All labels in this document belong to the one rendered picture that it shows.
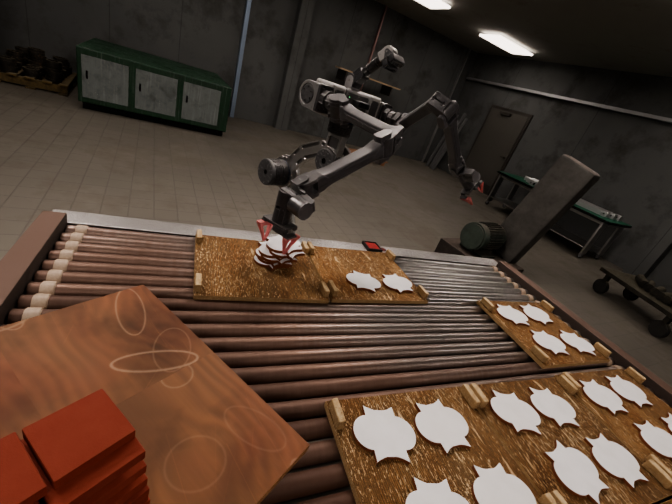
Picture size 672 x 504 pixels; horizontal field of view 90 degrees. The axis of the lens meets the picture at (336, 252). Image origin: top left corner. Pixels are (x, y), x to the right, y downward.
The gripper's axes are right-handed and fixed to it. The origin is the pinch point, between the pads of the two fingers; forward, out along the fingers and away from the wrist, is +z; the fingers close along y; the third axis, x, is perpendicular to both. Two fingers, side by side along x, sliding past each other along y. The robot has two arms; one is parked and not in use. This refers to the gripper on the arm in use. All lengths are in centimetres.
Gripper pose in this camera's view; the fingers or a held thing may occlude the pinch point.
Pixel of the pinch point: (274, 245)
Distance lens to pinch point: 114.6
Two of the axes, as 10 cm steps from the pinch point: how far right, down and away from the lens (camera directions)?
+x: 5.6, -2.1, 8.0
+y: 7.7, 4.8, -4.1
